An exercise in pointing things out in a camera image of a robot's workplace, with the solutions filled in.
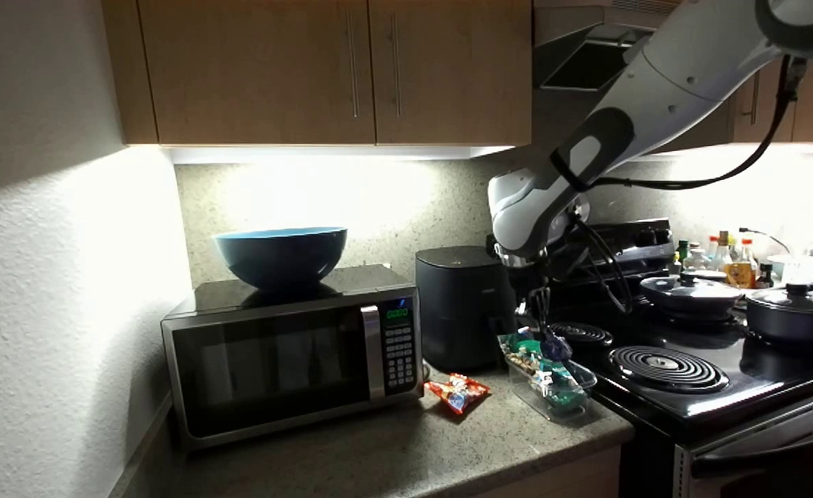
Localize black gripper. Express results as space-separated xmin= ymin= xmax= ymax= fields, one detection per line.
xmin=517 ymin=261 xmax=578 ymax=364

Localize green pistachio packet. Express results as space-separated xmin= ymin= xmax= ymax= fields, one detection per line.
xmin=501 ymin=329 xmax=589 ymax=416

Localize clear plastic lunchbox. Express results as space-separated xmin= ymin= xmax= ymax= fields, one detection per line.
xmin=494 ymin=326 xmax=600 ymax=422

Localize black air fryer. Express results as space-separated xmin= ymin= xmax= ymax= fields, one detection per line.
xmin=411 ymin=243 xmax=520 ymax=377

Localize red snack packet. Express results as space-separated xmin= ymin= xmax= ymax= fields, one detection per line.
xmin=419 ymin=372 xmax=494 ymax=423

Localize large black coil burner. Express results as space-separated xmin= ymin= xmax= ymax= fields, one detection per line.
xmin=606 ymin=344 xmax=732 ymax=395

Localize black pan with lid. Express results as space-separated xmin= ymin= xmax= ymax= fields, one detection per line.
xmin=639 ymin=272 xmax=745 ymax=317

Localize amber sauce bottle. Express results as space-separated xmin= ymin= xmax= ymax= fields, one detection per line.
xmin=723 ymin=236 xmax=763 ymax=290

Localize black electric stove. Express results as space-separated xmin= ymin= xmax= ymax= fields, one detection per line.
xmin=534 ymin=216 xmax=813 ymax=498

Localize black cooking pot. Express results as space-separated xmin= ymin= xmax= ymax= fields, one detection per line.
xmin=743 ymin=282 xmax=813 ymax=351

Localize white container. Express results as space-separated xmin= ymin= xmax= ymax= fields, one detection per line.
xmin=776 ymin=254 xmax=813 ymax=290

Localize range hood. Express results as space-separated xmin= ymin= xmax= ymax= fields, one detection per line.
xmin=534 ymin=23 xmax=668 ymax=97

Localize blue bowl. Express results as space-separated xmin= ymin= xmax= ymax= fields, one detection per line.
xmin=212 ymin=225 xmax=351 ymax=300

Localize black and silver microwave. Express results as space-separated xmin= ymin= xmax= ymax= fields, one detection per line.
xmin=158 ymin=263 xmax=426 ymax=453

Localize under-cabinet light strip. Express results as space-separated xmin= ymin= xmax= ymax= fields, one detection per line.
xmin=160 ymin=142 xmax=520 ymax=170

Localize narrow wooden cabinet door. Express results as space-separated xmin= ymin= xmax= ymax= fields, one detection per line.
xmin=368 ymin=0 xmax=534 ymax=151

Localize wide wooden cabinet door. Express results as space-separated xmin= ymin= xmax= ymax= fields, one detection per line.
xmin=133 ymin=0 xmax=376 ymax=146

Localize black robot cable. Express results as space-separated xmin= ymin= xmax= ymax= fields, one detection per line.
xmin=553 ymin=52 xmax=809 ymax=196

